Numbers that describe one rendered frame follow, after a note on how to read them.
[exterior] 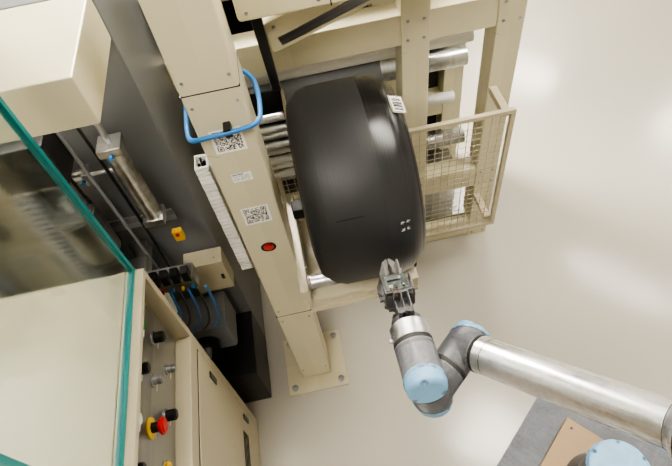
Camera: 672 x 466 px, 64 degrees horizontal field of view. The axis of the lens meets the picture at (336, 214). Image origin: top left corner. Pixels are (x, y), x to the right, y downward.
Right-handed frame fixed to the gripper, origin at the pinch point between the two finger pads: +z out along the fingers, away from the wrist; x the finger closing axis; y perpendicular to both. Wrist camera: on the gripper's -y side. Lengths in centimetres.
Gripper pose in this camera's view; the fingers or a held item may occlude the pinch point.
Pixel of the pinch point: (387, 264)
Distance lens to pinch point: 141.8
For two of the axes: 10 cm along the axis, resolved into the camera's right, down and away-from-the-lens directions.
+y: -1.3, -6.9, -7.2
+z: -1.7, -7.0, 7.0
